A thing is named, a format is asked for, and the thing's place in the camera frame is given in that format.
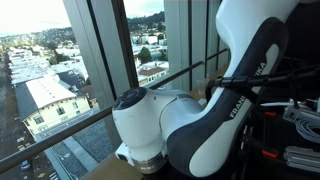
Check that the clear plastic cup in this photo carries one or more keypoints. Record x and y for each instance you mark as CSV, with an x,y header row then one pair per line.
x,y
201,85

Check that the grey metal corner bracket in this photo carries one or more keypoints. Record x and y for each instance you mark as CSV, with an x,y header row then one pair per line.
x,y
291,114

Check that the short aluminium extrusion bar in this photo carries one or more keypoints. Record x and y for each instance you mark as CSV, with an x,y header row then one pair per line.
x,y
312,106

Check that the grey metal window handrail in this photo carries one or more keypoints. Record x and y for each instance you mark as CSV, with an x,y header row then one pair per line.
x,y
66,131

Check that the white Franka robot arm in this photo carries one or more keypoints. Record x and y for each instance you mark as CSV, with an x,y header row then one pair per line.
x,y
200,133

